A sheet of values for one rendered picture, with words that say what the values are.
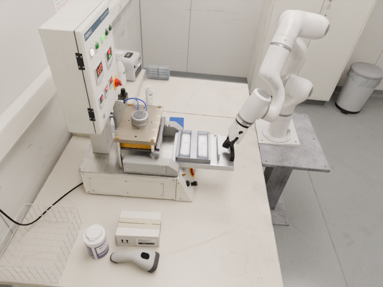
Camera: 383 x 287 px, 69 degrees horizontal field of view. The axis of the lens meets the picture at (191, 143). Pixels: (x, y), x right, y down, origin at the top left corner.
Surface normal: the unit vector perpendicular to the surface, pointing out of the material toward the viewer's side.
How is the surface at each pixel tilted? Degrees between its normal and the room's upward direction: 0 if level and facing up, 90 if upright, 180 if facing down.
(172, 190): 90
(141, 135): 0
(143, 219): 1
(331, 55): 90
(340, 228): 0
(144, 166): 90
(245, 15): 90
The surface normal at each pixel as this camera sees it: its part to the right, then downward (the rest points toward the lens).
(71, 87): -0.05, 0.67
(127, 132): 0.07, -0.74
